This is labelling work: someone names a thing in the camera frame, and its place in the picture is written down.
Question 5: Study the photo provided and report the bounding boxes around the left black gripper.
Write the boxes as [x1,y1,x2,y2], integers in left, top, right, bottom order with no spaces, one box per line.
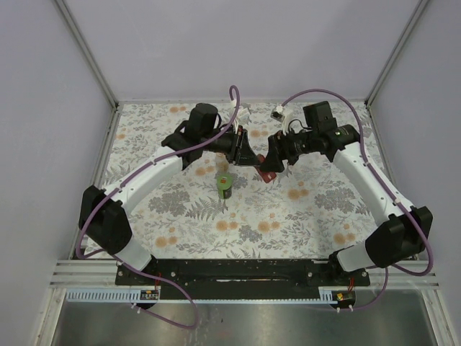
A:
[202,125,262,167]

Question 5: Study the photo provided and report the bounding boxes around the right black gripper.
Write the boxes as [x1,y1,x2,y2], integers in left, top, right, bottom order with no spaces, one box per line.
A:
[259,125,318,173]

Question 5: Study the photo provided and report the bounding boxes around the red pill organizer box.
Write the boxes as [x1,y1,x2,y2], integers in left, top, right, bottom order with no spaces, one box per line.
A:
[256,167,277,183]

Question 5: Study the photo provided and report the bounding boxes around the green pill bottle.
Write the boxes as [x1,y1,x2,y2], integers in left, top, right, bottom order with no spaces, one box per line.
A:
[216,173,233,200]

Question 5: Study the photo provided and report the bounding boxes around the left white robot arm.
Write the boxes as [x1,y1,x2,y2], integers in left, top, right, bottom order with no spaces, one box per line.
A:
[79,101,259,285]

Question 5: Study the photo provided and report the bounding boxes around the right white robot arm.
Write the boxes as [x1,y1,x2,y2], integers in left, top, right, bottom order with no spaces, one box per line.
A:
[260,102,433,285]

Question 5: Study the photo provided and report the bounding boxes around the clear small pill bottle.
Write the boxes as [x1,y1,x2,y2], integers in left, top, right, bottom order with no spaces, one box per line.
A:
[215,153,229,172]

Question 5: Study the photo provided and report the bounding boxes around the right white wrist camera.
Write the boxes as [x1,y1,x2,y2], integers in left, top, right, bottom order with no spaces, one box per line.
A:
[270,105,294,134]

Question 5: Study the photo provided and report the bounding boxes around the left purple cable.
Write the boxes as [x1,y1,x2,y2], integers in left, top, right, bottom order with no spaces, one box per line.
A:
[74,85,241,329]

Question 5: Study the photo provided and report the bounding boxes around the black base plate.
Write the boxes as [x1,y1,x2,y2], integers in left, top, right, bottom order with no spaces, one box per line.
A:
[115,256,371,301]

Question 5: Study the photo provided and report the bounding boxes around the white slotted cable duct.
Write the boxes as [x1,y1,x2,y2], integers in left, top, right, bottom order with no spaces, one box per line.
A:
[66,288,160,303]

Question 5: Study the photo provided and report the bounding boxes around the aluminium frame rail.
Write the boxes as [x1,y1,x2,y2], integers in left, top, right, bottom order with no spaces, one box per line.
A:
[50,260,440,290]

